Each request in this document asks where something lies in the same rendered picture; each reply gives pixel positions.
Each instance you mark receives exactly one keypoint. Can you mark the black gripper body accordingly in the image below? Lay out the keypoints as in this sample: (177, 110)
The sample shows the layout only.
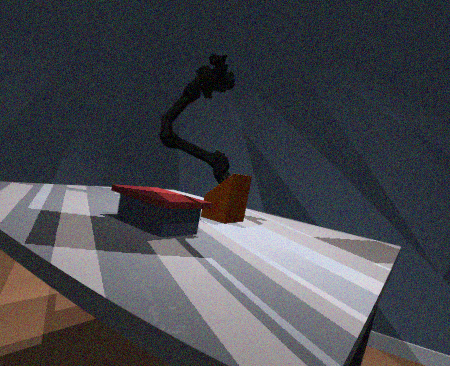
(209, 81)

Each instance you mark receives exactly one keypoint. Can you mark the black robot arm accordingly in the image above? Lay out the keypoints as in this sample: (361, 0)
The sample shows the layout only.
(218, 161)

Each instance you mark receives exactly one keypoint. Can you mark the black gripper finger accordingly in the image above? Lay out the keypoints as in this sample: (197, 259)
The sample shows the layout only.
(220, 75)
(220, 60)

